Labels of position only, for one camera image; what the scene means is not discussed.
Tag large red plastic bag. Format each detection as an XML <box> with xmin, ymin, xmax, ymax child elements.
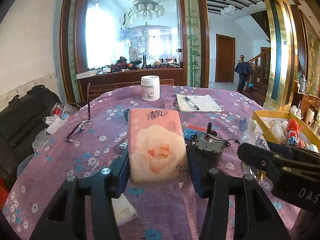
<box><xmin>286</xmin><ymin>119</ymin><xmax>300</xmax><ymax>139</ymax></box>

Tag blue white bundle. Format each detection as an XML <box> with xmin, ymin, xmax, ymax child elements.
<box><xmin>237</xmin><ymin>118</ymin><xmax>270</xmax><ymax>150</ymax></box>

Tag pink rose tissue pack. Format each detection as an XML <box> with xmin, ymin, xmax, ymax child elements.
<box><xmin>128</xmin><ymin>108</ymin><xmax>189</xmax><ymax>186</ymax></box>

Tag white printed plastic bag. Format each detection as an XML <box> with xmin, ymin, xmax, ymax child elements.
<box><xmin>267</xmin><ymin>120</ymin><xmax>287</xmax><ymax>144</ymax></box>

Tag yellow taped cardboard tray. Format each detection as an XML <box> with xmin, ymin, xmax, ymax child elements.
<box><xmin>253</xmin><ymin>111</ymin><xmax>319</xmax><ymax>153</ymax></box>

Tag small electric motor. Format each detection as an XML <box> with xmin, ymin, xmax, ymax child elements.
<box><xmin>191</xmin><ymin>122</ymin><xmax>240</xmax><ymax>160</ymax></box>

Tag purple floral tablecloth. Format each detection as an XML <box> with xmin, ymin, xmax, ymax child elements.
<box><xmin>2</xmin><ymin>84</ymin><xmax>301</xmax><ymax>240</ymax></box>

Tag eyeglasses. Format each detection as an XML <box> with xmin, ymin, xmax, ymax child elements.
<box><xmin>66</xmin><ymin>82</ymin><xmax>93</xmax><ymax>144</ymax></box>

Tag blue orange cloth pack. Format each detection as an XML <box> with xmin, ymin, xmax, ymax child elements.
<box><xmin>182</xmin><ymin>122</ymin><xmax>207</xmax><ymax>140</ymax></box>

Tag white notepad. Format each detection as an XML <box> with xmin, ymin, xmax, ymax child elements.
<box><xmin>176</xmin><ymin>94</ymin><xmax>222</xmax><ymax>112</ymax></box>

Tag black pen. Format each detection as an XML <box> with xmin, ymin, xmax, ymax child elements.
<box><xmin>183</xmin><ymin>96</ymin><xmax>200</xmax><ymax>111</ymax></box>

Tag person in dark jacket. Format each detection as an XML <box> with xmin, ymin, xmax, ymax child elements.
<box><xmin>234</xmin><ymin>55</ymin><xmax>253</xmax><ymax>93</ymax></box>

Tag black bag on seat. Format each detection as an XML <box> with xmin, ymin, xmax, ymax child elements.
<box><xmin>0</xmin><ymin>85</ymin><xmax>61</xmax><ymax>189</ymax></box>

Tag brown wooden door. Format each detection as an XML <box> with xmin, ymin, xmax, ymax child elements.
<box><xmin>215</xmin><ymin>34</ymin><xmax>235</xmax><ymax>83</ymax></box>

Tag white plastic jar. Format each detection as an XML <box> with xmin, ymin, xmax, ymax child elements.
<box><xmin>141</xmin><ymin>75</ymin><xmax>161</xmax><ymax>101</ymax></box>

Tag wooden counter with clutter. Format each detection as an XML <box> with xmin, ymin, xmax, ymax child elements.
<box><xmin>78</xmin><ymin>52</ymin><xmax>187</xmax><ymax>102</ymax></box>

